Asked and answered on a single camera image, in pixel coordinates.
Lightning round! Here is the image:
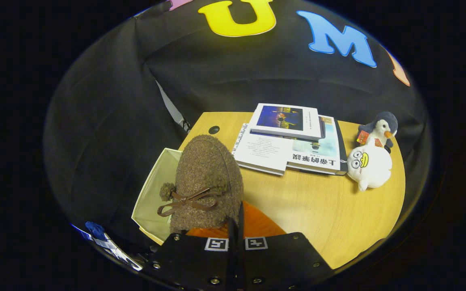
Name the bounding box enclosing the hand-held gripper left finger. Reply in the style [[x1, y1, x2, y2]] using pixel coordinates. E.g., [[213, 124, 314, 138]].
[[142, 218, 238, 291]]

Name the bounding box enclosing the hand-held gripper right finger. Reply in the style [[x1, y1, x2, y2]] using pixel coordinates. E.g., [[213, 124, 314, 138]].
[[238, 201, 334, 291]]

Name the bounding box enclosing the brown fuzzy shoe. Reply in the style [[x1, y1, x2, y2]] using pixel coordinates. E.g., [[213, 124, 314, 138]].
[[157, 135, 245, 235]]

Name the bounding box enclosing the beige fabric storage box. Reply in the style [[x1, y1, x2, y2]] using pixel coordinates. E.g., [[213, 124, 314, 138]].
[[131, 148, 185, 246]]

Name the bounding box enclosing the light blue cover book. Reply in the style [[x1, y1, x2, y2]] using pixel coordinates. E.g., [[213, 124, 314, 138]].
[[286, 115, 348, 176]]

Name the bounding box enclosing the white round plush toy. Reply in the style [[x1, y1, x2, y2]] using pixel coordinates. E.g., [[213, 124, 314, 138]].
[[346, 144, 392, 191]]

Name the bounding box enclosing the black backdrop cloth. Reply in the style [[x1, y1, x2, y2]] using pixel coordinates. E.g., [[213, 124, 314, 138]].
[[43, 0, 432, 259]]

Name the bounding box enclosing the grey penguin plush toy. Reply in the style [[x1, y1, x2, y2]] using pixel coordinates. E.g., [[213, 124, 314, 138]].
[[356, 112, 398, 153]]

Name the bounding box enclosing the white backdrop frame pole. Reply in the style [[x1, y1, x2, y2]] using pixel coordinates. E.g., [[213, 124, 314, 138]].
[[155, 80, 191, 133]]

